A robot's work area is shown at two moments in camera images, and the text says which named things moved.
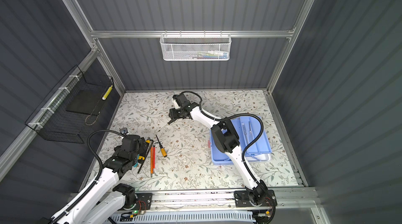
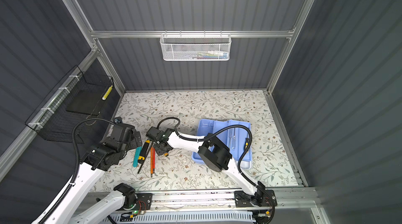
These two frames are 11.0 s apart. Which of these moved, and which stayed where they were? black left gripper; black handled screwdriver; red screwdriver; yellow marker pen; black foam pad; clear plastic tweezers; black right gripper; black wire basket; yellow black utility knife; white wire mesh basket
Moved: black right gripper; clear plastic tweezers; black left gripper; black handled screwdriver
Stayed: yellow marker pen; red screwdriver; white wire mesh basket; black foam pad; yellow black utility knife; black wire basket
